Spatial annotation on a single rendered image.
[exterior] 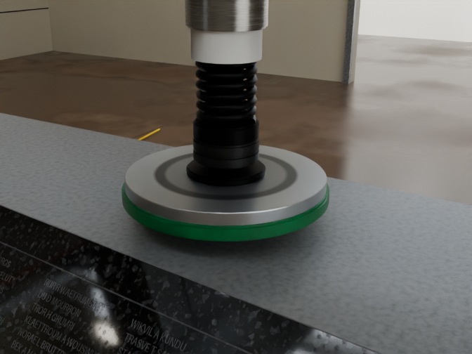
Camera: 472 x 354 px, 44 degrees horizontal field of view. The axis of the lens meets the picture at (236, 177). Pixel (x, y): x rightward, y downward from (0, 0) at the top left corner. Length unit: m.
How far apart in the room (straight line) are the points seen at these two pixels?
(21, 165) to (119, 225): 0.25
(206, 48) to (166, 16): 5.90
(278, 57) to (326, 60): 0.50
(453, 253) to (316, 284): 0.16
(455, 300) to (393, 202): 0.21
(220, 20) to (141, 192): 0.18
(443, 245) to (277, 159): 0.20
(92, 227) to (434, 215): 0.38
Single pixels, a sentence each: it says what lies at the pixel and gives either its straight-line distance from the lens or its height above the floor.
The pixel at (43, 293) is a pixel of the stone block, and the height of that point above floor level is 0.78.
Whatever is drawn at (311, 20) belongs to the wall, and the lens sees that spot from 5.70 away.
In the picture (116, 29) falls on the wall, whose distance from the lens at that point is 6.89.
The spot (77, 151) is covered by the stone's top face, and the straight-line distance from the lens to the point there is 0.90.
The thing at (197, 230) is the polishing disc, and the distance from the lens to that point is 0.54.
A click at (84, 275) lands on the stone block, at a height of 0.80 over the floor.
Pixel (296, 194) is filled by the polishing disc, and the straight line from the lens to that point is 0.57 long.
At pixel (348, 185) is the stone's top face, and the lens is 0.77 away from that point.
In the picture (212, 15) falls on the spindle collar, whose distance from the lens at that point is 0.55.
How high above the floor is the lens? 1.10
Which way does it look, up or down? 21 degrees down
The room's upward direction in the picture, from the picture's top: 1 degrees clockwise
